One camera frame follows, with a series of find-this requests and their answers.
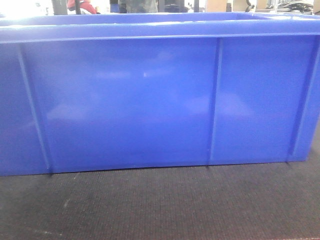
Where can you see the blue plastic bin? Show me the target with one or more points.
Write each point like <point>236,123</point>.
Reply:
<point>120,91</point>

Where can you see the blue bin in background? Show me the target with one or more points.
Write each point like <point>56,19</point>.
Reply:
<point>114,8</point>

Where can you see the black conveyor belt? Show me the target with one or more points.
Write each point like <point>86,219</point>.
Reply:
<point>278,201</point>

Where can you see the person in red clothes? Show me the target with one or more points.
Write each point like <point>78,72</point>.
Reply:
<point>83,5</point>

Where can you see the black metal frame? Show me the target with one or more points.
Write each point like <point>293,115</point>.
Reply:
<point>134,6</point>

